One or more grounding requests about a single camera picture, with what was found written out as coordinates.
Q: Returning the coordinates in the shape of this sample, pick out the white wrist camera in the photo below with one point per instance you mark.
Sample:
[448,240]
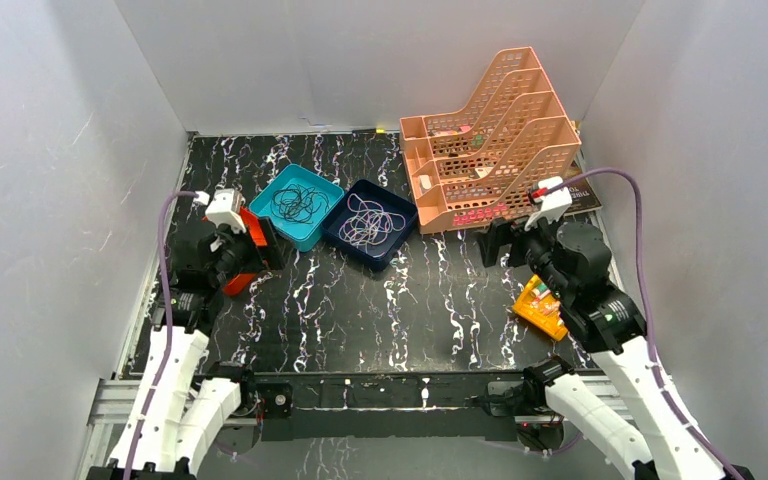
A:
[550,199]
[224,209]

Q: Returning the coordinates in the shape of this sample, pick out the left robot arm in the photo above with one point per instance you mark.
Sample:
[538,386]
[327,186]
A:
[172,425]

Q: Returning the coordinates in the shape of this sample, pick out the markers in yellow bin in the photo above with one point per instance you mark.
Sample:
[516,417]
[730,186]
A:
[541,297]

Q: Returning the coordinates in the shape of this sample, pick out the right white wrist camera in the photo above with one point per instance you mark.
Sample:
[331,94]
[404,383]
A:
[550,199]

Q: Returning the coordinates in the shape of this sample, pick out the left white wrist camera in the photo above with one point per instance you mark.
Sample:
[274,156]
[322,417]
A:
[224,209]

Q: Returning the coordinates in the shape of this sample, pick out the peach plastic file organizer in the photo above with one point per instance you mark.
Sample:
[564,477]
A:
[468,167]

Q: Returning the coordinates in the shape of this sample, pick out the red square tray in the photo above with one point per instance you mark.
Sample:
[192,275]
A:
[237,281]

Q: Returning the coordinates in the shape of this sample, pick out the teal square tray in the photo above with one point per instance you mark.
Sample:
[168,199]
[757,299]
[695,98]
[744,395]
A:
[297,201]

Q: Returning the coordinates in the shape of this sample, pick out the dark book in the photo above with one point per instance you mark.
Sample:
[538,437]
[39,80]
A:
[584,197]

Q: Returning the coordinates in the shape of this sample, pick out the navy square tray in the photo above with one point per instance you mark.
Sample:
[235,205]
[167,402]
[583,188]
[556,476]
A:
[370,224]

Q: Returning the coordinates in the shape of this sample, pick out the yellow bin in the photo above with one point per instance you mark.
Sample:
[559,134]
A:
[551,325]

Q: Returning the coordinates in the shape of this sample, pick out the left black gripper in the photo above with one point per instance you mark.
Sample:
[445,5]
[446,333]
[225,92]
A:
[242,248]

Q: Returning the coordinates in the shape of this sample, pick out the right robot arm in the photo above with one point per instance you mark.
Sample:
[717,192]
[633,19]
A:
[659,440]

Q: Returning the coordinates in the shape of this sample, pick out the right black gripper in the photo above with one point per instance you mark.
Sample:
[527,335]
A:
[501,233]

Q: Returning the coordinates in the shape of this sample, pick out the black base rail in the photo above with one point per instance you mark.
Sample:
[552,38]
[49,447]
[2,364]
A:
[492,405]

